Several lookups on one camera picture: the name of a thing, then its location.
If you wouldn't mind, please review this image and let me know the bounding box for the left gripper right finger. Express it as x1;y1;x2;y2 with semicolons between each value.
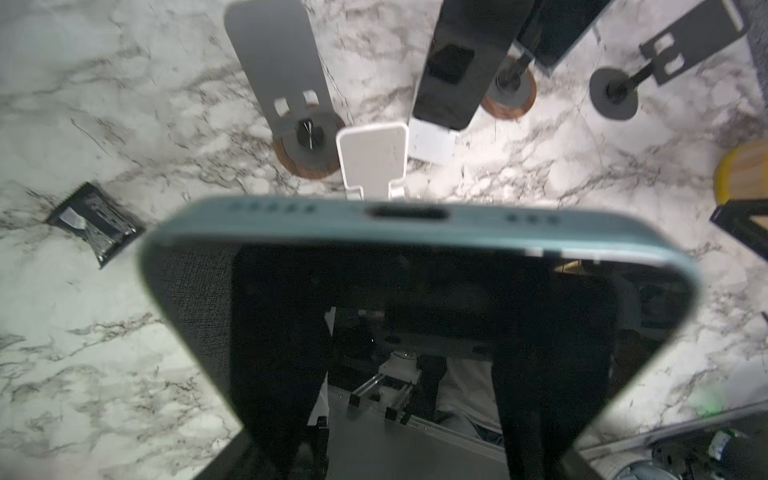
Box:
492;270;618;479

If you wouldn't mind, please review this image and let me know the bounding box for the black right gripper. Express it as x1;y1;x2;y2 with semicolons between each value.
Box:
710;198;767;261

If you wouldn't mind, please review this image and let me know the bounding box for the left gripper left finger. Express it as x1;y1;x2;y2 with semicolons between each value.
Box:
230;246;332;479

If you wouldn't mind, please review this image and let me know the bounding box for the black phone white stand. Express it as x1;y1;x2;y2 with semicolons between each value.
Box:
412;0;534;131

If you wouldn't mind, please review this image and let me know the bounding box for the grey round base phone stand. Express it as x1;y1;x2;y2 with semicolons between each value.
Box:
589;0;749;121

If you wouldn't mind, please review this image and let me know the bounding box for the white front phone stand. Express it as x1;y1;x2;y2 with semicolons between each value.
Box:
336;122;409;201

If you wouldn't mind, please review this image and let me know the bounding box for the wooden base grey phone stand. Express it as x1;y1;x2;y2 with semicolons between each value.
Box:
224;1;344;180

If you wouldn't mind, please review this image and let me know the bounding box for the yellow rimmed wooden bowl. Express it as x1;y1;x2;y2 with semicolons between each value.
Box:
713;139;768;205

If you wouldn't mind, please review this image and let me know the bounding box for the small black packet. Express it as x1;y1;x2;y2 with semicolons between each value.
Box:
45;182;146;269

